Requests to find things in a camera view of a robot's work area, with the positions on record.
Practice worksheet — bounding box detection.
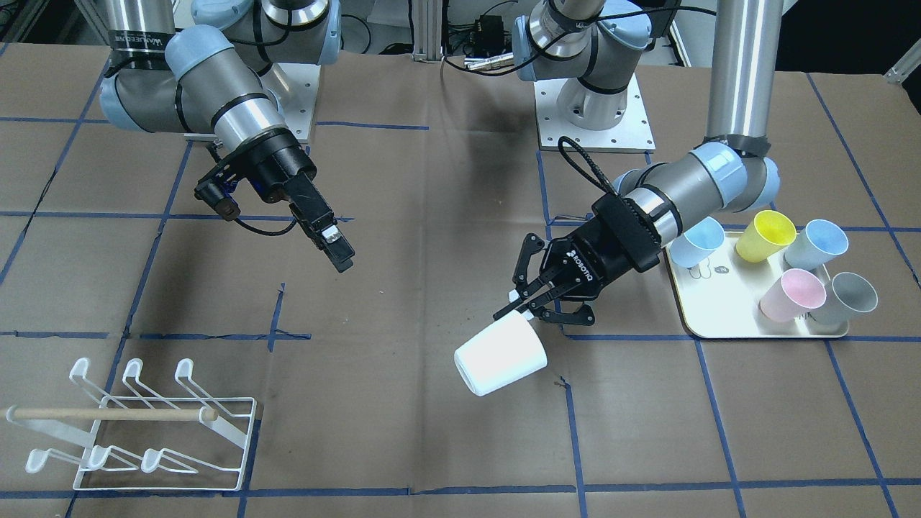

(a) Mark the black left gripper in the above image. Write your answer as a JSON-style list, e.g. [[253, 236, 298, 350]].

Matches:
[[494, 194, 661, 327]]

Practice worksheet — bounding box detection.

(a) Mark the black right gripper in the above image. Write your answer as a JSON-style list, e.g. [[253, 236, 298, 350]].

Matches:
[[241, 128, 355, 273]]

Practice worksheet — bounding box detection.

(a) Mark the white plastic cup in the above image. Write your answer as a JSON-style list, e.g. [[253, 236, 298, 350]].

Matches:
[[453, 311, 548, 396]]

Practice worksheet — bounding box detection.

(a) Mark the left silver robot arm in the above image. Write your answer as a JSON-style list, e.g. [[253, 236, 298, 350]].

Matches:
[[494, 1, 782, 327]]

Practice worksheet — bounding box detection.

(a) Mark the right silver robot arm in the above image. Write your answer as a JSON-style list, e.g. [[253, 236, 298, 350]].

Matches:
[[99, 1, 354, 272]]

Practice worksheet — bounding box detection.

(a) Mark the light blue cup rear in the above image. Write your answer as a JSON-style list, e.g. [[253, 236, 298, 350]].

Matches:
[[670, 217, 726, 268]]

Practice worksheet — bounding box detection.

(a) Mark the light blue cup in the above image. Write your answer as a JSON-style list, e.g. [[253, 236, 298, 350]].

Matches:
[[784, 219, 849, 270], [670, 217, 726, 268]]

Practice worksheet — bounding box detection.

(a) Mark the yellow plastic cup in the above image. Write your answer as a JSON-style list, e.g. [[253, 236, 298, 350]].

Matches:
[[735, 210, 797, 263]]

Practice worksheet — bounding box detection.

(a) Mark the pink plastic cup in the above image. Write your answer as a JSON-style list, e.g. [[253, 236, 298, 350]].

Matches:
[[758, 268, 827, 322]]

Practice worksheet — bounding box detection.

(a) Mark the light blue cup front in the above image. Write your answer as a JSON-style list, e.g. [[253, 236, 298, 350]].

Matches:
[[784, 219, 849, 270]]

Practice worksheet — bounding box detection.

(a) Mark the grey plastic cup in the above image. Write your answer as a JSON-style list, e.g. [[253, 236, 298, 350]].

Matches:
[[809, 272, 879, 325]]

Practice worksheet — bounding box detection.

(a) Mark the beige plastic tray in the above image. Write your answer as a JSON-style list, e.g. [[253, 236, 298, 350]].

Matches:
[[665, 232, 849, 339]]

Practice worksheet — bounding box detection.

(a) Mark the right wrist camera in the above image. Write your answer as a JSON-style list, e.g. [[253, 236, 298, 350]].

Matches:
[[194, 143, 240, 221]]

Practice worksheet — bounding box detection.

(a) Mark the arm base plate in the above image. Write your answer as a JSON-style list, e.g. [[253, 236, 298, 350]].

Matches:
[[264, 63, 322, 145], [534, 76, 655, 153]]

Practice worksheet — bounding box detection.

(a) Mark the white wire cup rack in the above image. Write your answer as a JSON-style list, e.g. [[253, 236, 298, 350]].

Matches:
[[4, 358, 258, 493]]

